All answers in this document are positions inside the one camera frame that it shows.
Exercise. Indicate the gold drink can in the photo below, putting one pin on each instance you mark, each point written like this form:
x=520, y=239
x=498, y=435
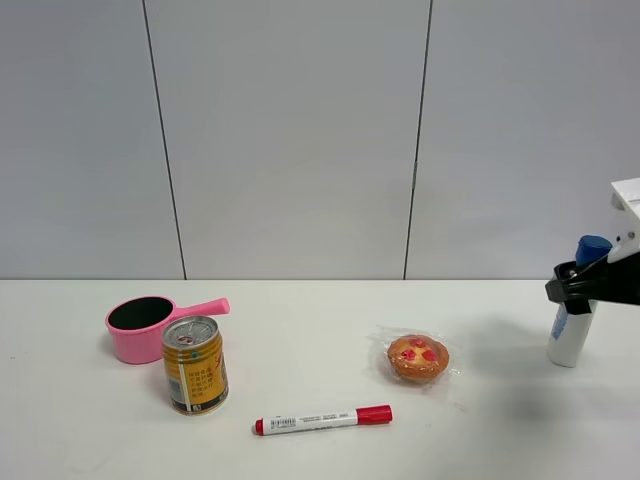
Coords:
x=194, y=363

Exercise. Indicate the wrapped fruit tart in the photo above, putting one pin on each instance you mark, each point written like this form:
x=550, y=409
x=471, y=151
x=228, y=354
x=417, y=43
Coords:
x=414, y=361

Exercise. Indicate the pink toy saucepan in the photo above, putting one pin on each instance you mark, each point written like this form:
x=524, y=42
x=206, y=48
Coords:
x=136, y=326

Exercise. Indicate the red whiteboard marker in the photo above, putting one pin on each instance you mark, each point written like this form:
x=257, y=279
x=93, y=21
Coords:
x=364, y=416

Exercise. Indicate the white blue-capped shampoo bottle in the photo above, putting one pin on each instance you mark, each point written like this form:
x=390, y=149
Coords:
x=573, y=319

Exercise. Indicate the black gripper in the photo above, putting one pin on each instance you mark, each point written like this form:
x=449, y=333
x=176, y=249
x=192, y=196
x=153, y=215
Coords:
x=574, y=288

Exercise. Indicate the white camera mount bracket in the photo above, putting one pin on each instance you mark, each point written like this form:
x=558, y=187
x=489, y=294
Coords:
x=625, y=198

